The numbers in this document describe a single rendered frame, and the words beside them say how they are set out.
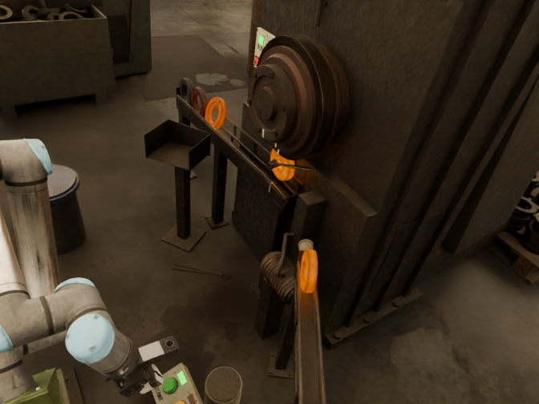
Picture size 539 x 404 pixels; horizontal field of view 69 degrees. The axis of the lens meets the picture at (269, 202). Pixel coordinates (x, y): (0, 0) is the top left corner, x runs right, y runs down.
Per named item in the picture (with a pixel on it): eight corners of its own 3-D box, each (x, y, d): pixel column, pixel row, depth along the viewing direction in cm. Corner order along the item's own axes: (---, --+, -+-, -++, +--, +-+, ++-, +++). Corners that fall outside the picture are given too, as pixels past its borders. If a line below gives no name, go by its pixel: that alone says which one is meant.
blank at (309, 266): (306, 285, 149) (298, 284, 148) (311, 245, 148) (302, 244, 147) (314, 299, 133) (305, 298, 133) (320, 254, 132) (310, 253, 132)
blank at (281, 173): (272, 156, 182) (265, 158, 180) (284, 138, 168) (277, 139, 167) (285, 185, 177) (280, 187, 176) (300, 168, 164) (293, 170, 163)
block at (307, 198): (307, 228, 179) (318, 187, 164) (317, 240, 174) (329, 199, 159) (288, 235, 174) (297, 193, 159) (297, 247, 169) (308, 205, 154)
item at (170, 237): (172, 217, 254) (168, 119, 208) (208, 232, 247) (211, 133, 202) (153, 236, 239) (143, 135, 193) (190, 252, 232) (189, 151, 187)
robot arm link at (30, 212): (22, 338, 143) (-16, 136, 119) (73, 321, 154) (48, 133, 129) (30, 362, 133) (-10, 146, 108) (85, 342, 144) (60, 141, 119)
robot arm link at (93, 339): (95, 301, 85) (112, 335, 79) (122, 324, 94) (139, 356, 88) (55, 329, 82) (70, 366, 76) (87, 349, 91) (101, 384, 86)
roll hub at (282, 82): (302, 78, 132) (292, 151, 148) (260, 54, 150) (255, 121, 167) (289, 80, 129) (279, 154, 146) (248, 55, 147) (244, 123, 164)
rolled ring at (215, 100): (207, 96, 230) (212, 97, 232) (202, 127, 233) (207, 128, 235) (224, 97, 216) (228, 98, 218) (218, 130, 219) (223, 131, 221)
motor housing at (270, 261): (269, 314, 207) (285, 244, 173) (292, 349, 193) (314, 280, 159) (248, 324, 201) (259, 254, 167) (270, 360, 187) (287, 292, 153)
